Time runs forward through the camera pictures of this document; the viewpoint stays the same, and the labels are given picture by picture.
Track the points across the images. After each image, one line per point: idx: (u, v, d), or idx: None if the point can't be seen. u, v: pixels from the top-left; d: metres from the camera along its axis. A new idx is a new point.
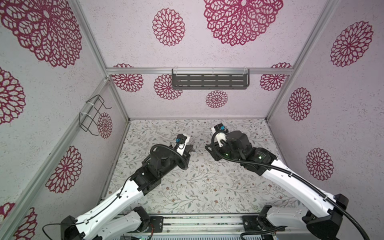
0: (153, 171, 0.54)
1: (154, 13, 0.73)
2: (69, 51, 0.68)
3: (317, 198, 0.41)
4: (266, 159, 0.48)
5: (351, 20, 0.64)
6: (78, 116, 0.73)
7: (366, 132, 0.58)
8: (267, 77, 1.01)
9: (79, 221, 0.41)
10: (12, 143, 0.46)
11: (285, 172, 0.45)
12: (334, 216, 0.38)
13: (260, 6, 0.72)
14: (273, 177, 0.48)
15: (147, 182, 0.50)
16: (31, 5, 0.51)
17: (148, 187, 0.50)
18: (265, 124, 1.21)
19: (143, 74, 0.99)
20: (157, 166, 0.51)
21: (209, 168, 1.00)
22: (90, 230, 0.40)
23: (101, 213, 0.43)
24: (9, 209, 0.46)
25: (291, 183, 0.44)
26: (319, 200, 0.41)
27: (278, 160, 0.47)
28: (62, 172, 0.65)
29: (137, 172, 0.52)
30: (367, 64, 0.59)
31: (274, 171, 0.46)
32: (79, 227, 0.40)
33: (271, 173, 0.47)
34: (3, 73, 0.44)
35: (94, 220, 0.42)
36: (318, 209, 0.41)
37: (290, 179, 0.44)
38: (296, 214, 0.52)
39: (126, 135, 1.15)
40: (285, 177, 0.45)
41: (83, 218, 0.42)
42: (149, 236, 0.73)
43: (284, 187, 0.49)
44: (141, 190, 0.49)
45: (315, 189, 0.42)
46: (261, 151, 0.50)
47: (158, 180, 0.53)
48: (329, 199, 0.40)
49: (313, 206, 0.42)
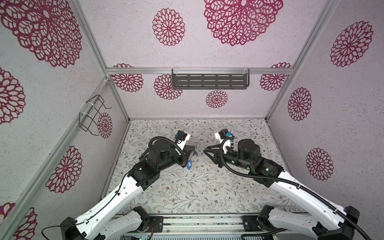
0: (152, 165, 0.53)
1: (154, 13, 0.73)
2: (69, 51, 0.68)
3: (326, 211, 0.41)
4: (273, 171, 0.48)
5: (351, 20, 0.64)
6: (78, 116, 0.73)
7: (366, 131, 0.58)
8: (267, 77, 1.01)
9: (79, 221, 0.40)
10: (12, 142, 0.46)
11: (293, 184, 0.46)
12: (345, 230, 0.38)
13: (260, 6, 0.72)
14: (281, 189, 0.48)
15: (146, 176, 0.49)
16: (31, 5, 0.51)
17: (147, 182, 0.50)
18: (265, 124, 1.21)
19: (143, 74, 0.99)
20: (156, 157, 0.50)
21: (209, 168, 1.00)
22: (91, 229, 0.40)
23: (101, 212, 0.42)
24: (9, 209, 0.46)
25: (300, 196, 0.44)
26: (329, 213, 0.41)
27: (285, 172, 0.48)
28: (62, 172, 0.65)
29: (135, 168, 0.51)
30: (367, 64, 0.59)
31: (282, 183, 0.46)
32: (79, 227, 0.39)
33: (279, 185, 0.47)
34: (3, 73, 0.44)
35: (95, 218, 0.41)
36: (329, 222, 0.41)
37: (298, 192, 0.44)
38: (304, 222, 0.52)
39: (126, 135, 1.15)
40: (293, 189, 0.45)
41: (83, 219, 0.41)
42: (149, 236, 0.73)
43: (292, 199, 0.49)
44: (139, 185, 0.48)
45: (324, 201, 0.42)
46: (269, 163, 0.51)
47: (157, 174, 0.52)
48: (339, 212, 0.40)
49: (323, 219, 0.42)
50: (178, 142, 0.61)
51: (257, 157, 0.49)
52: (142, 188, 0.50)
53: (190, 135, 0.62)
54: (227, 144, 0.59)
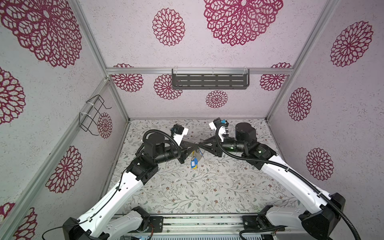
0: (149, 159, 0.53)
1: (154, 13, 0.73)
2: (69, 51, 0.68)
3: (310, 193, 0.42)
4: (266, 154, 0.50)
5: (351, 20, 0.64)
6: (78, 116, 0.73)
7: (366, 132, 0.58)
8: (267, 77, 1.01)
9: (82, 220, 0.40)
10: (12, 143, 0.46)
11: (282, 166, 0.47)
12: (326, 212, 0.38)
13: (260, 6, 0.72)
14: (270, 172, 0.50)
15: (145, 170, 0.50)
16: (31, 5, 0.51)
17: (146, 176, 0.50)
18: (265, 124, 1.21)
19: (143, 75, 0.99)
20: (152, 151, 0.50)
21: (209, 168, 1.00)
22: (96, 226, 0.40)
23: (103, 209, 0.42)
24: (9, 209, 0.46)
25: (287, 178, 0.46)
26: (312, 196, 0.42)
27: (277, 156, 0.50)
28: (62, 172, 0.65)
29: (133, 163, 0.51)
30: (367, 64, 0.59)
31: (272, 166, 0.48)
32: (83, 226, 0.39)
33: (268, 166, 0.49)
34: (3, 73, 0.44)
35: (98, 215, 0.41)
36: (311, 204, 0.42)
37: (286, 174, 0.46)
38: (293, 213, 0.53)
39: (126, 135, 1.15)
40: (282, 171, 0.47)
41: (85, 217, 0.40)
42: (149, 236, 0.73)
43: (281, 182, 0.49)
44: (139, 179, 0.48)
45: (309, 184, 0.43)
46: (263, 147, 0.52)
47: (156, 168, 0.53)
48: (323, 195, 0.41)
49: (306, 202, 0.43)
50: (174, 135, 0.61)
51: (252, 141, 0.52)
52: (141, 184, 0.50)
53: (187, 130, 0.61)
54: (221, 131, 0.61)
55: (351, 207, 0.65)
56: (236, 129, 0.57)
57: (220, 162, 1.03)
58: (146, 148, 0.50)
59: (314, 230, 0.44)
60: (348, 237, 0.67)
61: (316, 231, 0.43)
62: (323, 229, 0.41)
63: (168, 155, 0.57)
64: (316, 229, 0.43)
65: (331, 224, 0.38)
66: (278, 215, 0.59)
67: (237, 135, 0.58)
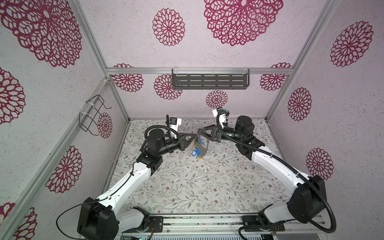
0: (153, 153, 0.60)
1: (154, 12, 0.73)
2: (69, 51, 0.68)
3: (290, 174, 0.46)
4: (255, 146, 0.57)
5: (351, 20, 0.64)
6: (78, 116, 0.73)
7: (366, 132, 0.58)
8: (267, 77, 1.01)
9: (101, 198, 0.43)
10: (12, 143, 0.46)
11: (267, 153, 0.54)
12: (302, 188, 0.42)
13: (260, 6, 0.72)
14: (258, 159, 0.56)
15: (153, 161, 0.57)
16: (31, 5, 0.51)
17: (154, 167, 0.58)
18: (265, 124, 1.21)
19: (143, 75, 0.99)
20: (155, 146, 0.57)
21: (209, 168, 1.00)
22: (116, 203, 0.43)
23: (120, 189, 0.46)
24: (9, 209, 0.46)
25: (271, 162, 0.51)
26: (291, 176, 0.46)
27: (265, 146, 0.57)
28: (62, 172, 0.65)
29: (141, 156, 0.59)
30: (367, 64, 0.59)
31: (259, 153, 0.55)
32: (103, 203, 0.42)
33: (256, 153, 0.55)
34: (3, 73, 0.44)
35: (117, 194, 0.45)
36: (290, 183, 0.46)
37: (270, 160, 0.52)
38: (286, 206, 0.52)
39: (126, 135, 1.15)
40: (267, 157, 0.53)
41: (104, 196, 0.44)
42: (149, 236, 0.73)
43: (267, 168, 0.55)
44: (150, 168, 0.55)
45: (289, 166, 0.48)
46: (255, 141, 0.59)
47: (161, 158, 0.60)
48: (300, 175, 0.46)
49: (287, 182, 0.48)
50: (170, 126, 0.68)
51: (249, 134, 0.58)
52: (149, 174, 0.56)
53: (181, 120, 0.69)
54: (221, 120, 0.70)
55: (351, 207, 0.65)
56: (238, 121, 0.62)
57: (220, 162, 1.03)
58: (149, 144, 0.56)
59: (297, 213, 0.46)
60: (348, 237, 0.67)
61: (298, 213, 0.45)
62: (302, 208, 0.43)
63: (169, 146, 0.64)
64: (298, 210, 0.45)
65: (310, 202, 0.41)
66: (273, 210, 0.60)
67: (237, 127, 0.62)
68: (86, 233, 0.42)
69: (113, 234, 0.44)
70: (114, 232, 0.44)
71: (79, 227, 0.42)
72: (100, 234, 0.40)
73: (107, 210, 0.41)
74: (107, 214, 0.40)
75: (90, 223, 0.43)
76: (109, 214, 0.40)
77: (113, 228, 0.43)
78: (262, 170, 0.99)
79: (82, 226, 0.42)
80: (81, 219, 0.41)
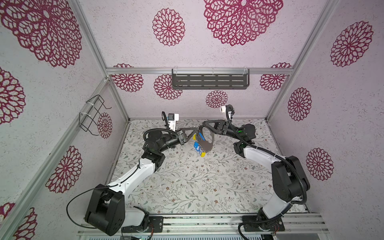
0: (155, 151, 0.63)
1: (154, 13, 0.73)
2: (69, 51, 0.68)
3: (270, 157, 0.55)
4: None
5: (351, 20, 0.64)
6: (78, 116, 0.73)
7: (366, 132, 0.58)
8: (267, 77, 1.01)
9: (112, 185, 0.46)
10: (12, 142, 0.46)
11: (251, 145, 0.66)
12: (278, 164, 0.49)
13: (260, 6, 0.72)
14: (247, 153, 0.66)
15: (155, 158, 0.61)
16: (31, 5, 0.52)
17: (157, 164, 0.62)
18: (265, 124, 1.21)
19: (143, 75, 0.99)
20: (155, 147, 0.59)
21: (209, 169, 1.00)
22: (125, 189, 0.46)
23: (129, 178, 0.49)
24: (9, 209, 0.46)
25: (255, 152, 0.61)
26: (271, 158, 0.54)
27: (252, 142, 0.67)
28: (62, 172, 0.65)
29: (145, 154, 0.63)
30: (367, 64, 0.59)
31: (247, 147, 0.65)
32: (114, 189, 0.45)
33: (247, 149, 0.65)
34: (3, 73, 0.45)
35: (126, 182, 0.48)
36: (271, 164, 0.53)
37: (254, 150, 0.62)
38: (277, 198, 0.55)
39: (126, 135, 1.15)
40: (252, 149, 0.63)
41: (114, 183, 0.47)
42: (149, 236, 0.73)
43: (254, 159, 0.63)
44: (153, 163, 0.59)
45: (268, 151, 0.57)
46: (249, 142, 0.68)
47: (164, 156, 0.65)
48: (277, 155, 0.55)
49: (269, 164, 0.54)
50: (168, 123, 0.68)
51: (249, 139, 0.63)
52: (154, 170, 0.60)
53: (178, 116, 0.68)
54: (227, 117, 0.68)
55: (351, 207, 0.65)
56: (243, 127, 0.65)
57: (220, 162, 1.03)
58: (149, 145, 0.58)
59: (279, 190, 0.50)
60: (348, 237, 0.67)
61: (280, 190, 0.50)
62: (280, 182, 0.49)
63: (169, 142, 0.66)
64: (279, 187, 0.50)
65: (285, 175, 0.48)
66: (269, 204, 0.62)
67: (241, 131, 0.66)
68: (94, 220, 0.43)
69: (119, 223, 0.45)
70: (121, 221, 0.46)
71: (88, 213, 0.43)
72: (109, 219, 0.41)
73: (118, 195, 0.43)
74: (116, 198, 0.42)
75: (98, 210, 0.44)
76: (120, 198, 0.42)
77: (121, 215, 0.45)
78: (262, 170, 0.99)
79: (91, 211, 0.43)
80: (91, 205, 0.43)
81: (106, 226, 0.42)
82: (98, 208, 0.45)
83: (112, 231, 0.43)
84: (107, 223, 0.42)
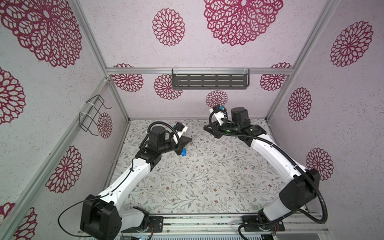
0: (153, 148, 0.61)
1: (154, 13, 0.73)
2: (69, 51, 0.68)
3: (288, 165, 0.46)
4: (256, 132, 0.56)
5: (351, 20, 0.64)
6: (78, 116, 0.73)
7: (366, 132, 0.58)
8: (267, 77, 1.01)
9: (102, 195, 0.43)
10: (12, 142, 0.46)
11: (267, 142, 0.53)
12: (297, 179, 0.43)
13: (260, 6, 0.72)
14: (257, 147, 0.55)
15: (151, 156, 0.57)
16: (31, 5, 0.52)
17: (153, 162, 0.58)
18: (265, 124, 1.21)
19: (143, 75, 0.99)
20: (156, 140, 0.59)
21: (209, 168, 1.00)
22: (117, 198, 0.43)
23: (121, 185, 0.46)
24: (9, 209, 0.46)
25: (271, 152, 0.50)
26: (289, 168, 0.46)
27: (266, 134, 0.55)
28: (62, 172, 0.65)
29: (140, 152, 0.58)
30: (367, 64, 0.59)
31: (259, 141, 0.53)
32: (105, 199, 0.42)
33: (257, 142, 0.54)
34: (3, 73, 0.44)
35: (118, 190, 0.45)
36: (287, 174, 0.47)
37: (271, 149, 0.51)
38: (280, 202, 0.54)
39: (126, 135, 1.15)
40: (267, 146, 0.52)
41: (106, 192, 0.44)
42: (149, 236, 0.73)
43: (265, 157, 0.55)
44: (148, 163, 0.55)
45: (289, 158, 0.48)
46: (255, 127, 0.58)
47: (159, 155, 0.60)
48: (298, 167, 0.46)
49: (284, 173, 0.48)
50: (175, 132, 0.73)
51: (245, 121, 0.60)
52: (149, 169, 0.57)
53: (186, 128, 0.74)
54: (220, 116, 0.69)
55: (351, 207, 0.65)
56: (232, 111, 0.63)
57: (220, 162, 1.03)
58: (151, 138, 0.59)
59: (287, 201, 0.48)
60: (348, 237, 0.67)
61: (289, 201, 0.47)
62: (294, 197, 0.45)
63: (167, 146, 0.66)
64: (290, 199, 0.47)
65: (301, 193, 0.42)
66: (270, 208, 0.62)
67: (233, 117, 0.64)
68: (90, 230, 0.42)
69: (117, 229, 0.45)
70: (118, 227, 0.45)
71: (82, 224, 0.42)
72: (104, 230, 0.40)
73: (109, 206, 0.41)
74: (107, 211, 0.40)
75: (92, 220, 0.43)
76: (111, 210, 0.40)
77: (116, 223, 0.43)
78: (262, 170, 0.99)
79: (85, 222, 0.42)
80: (84, 216, 0.42)
81: (102, 236, 0.41)
82: (92, 218, 0.43)
83: (110, 239, 0.43)
84: (102, 233, 0.40)
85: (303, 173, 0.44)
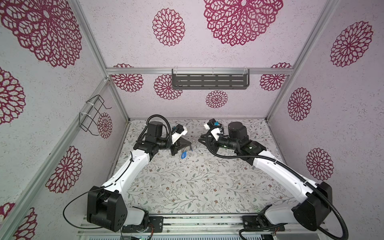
0: (151, 139, 0.64)
1: (154, 13, 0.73)
2: (69, 51, 0.68)
3: (297, 182, 0.44)
4: (256, 150, 0.54)
5: (351, 20, 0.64)
6: (78, 116, 0.73)
7: (366, 132, 0.58)
8: (267, 77, 1.01)
9: (106, 185, 0.44)
10: (12, 142, 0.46)
11: (270, 159, 0.51)
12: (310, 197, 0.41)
13: (260, 6, 0.72)
14: (260, 166, 0.53)
15: (149, 147, 0.58)
16: (31, 5, 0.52)
17: (152, 152, 0.59)
18: (265, 124, 1.21)
19: (143, 75, 0.99)
20: (154, 132, 0.62)
21: (209, 169, 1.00)
22: (121, 187, 0.45)
23: (123, 175, 0.48)
24: (9, 209, 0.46)
25: (276, 170, 0.48)
26: (299, 184, 0.44)
27: (266, 151, 0.53)
28: (62, 172, 0.65)
29: (138, 144, 0.59)
30: (367, 64, 0.59)
31: (262, 160, 0.51)
32: (109, 189, 0.43)
33: (259, 160, 0.52)
34: (3, 73, 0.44)
35: (121, 180, 0.46)
36: (298, 192, 0.44)
37: (275, 166, 0.49)
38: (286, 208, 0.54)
39: (126, 135, 1.15)
40: (271, 164, 0.50)
41: (109, 183, 0.45)
42: (149, 236, 0.73)
43: (271, 175, 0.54)
44: (147, 153, 0.57)
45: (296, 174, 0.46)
46: (254, 144, 0.56)
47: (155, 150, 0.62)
48: (309, 183, 0.43)
49: (295, 192, 0.45)
50: (173, 133, 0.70)
51: (244, 138, 0.56)
52: (149, 159, 0.59)
53: (186, 132, 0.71)
54: (216, 131, 0.65)
55: (351, 207, 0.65)
56: (229, 127, 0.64)
57: (220, 162, 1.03)
58: (150, 129, 0.62)
59: (305, 221, 0.45)
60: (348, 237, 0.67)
61: (307, 221, 0.44)
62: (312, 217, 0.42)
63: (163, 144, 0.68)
64: (307, 219, 0.43)
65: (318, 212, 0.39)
66: (274, 213, 0.60)
67: (231, 133, 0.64)
68: (97, 220, 0.43)
69: (123, 217, 0.46)
70: (124, 215, 0.46)
71: (89, 215, 0.43)
72: (111, 218, 0.41)
73: (115, 194, 0.42)
74: (113, 198, 0.41)
75: (99, 211, 0.44)
76: (117, 197, 0.41)
77: (123, 211, 0.45)
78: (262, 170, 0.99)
79: (92, 213, 0.43)
80: (90, 207, 0.42)
81: (110, 224, 0.42)
82: (99, 209, 0.44)
83: (118, 227, 0.44)
84: (110, 221, 0.42)
85: (314, 189, 0.42)
